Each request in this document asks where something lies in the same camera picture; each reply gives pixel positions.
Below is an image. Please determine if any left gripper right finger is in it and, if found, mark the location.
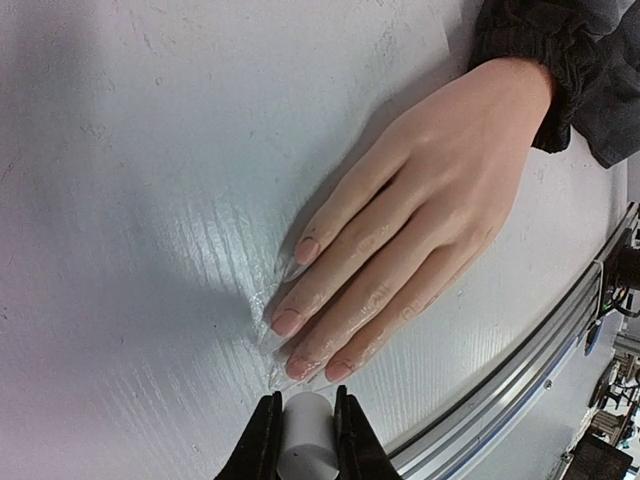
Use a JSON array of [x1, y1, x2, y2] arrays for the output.
[[334, 385, 402, 480]]

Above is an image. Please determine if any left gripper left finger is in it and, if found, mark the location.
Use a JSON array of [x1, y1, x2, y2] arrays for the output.
[[215, 392, 283, 480]]

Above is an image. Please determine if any white nail polish cap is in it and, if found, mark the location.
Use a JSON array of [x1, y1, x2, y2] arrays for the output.
[[277, 392, 339, 480]]

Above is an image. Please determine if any mannequin hand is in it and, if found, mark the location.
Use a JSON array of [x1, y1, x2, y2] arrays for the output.
[[269, 58, 555, 384]]

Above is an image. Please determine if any grey black jacket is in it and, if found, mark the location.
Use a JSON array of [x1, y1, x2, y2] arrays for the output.
[[469, 0, 639, 168]]

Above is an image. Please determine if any aluminium front rail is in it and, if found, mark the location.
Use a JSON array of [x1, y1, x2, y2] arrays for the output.
[[390, 202, 639, 479]]

